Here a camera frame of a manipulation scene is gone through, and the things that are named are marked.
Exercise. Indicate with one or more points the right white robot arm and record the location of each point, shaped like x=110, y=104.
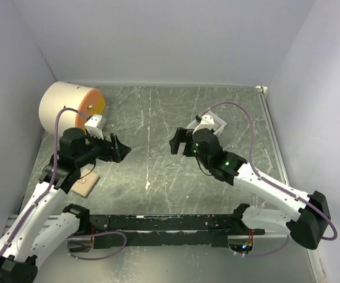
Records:
x=309, y=213

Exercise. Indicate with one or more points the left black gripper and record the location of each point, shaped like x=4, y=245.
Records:
x=119, y=150

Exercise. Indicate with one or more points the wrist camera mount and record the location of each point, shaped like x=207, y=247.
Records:
x=94, y=126
x=204, y=122

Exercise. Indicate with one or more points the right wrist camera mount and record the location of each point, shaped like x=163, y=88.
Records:
x=204, y=122

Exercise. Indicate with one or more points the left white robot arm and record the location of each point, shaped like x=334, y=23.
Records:
x=24, y=247

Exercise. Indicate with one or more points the white card tray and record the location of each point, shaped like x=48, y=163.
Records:
x=219, y=124

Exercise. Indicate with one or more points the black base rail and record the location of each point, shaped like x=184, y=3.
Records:
x=169, y=230

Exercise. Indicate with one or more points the beige leather card holder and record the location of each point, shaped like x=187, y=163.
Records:
x=85, y=184

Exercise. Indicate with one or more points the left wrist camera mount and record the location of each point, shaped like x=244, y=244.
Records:
x=94, y=126

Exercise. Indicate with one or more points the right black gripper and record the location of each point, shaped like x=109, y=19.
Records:
x=181, y=135

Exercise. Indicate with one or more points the cream cylinder with orange face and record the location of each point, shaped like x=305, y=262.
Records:
x=60, y=95

